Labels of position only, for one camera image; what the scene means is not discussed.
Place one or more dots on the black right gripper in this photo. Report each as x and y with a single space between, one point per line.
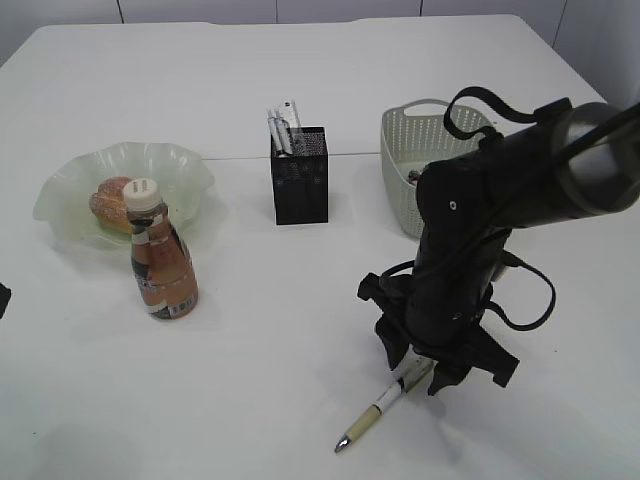
434 303

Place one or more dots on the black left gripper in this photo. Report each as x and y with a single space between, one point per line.
5 296

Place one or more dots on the white cream pen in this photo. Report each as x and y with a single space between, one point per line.
408 374

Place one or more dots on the sugared bread roll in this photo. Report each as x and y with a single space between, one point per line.
108 205

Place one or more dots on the brown coffee drink bottle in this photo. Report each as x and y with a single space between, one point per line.
160 260

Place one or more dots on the small paper ball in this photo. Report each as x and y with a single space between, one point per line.
414 176

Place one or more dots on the white pen grey grip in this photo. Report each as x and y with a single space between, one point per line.
283 138

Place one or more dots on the blue white pen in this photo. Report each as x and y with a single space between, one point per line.
275 136

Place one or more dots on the clear plastic ruler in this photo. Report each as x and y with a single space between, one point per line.
288 111

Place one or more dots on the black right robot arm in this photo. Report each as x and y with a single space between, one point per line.
568 163

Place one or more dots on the translucent green ruffled plate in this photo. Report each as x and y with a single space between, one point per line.
64 200

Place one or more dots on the black mesh pen holder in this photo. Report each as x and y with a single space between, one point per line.
300 182

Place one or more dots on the pale green plastic basket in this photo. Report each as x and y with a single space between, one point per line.
411 136

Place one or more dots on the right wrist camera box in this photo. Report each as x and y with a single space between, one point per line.
499 272

